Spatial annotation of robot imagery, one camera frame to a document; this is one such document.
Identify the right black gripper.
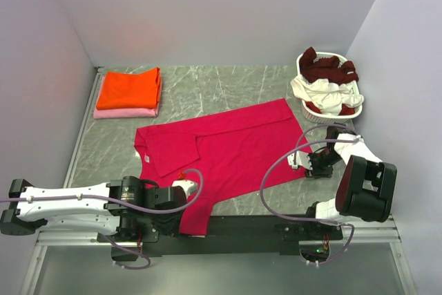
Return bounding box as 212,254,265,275
302,149,343,180

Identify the crimson pink t shirt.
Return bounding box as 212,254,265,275
134,99,306,236

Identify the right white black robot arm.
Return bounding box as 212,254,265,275
296,124,397,239

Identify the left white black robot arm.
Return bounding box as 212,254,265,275
1,176,198,242

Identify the white plastic laundry basket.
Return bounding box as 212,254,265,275
295,50,363,124

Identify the red garment in basket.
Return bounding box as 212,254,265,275
305,102,355,116

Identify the white crumpled garment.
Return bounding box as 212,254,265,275
290,77,365,116

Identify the dark maroon garment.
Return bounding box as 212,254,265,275
299,47,359,85

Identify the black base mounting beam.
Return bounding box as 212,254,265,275
110,215,343,257

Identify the folded light pink t shirt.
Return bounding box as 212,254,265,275
93,79,160,119

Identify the folded orange t shirt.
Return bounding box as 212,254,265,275
96,67,162,111

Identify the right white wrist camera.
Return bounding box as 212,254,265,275
287,151,311,170

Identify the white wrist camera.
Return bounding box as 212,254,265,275
171,180,198,204
287,151,311,170

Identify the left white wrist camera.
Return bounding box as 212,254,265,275
171,180,198,204

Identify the aluminium frame rail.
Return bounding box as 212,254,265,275
20,66,405,294

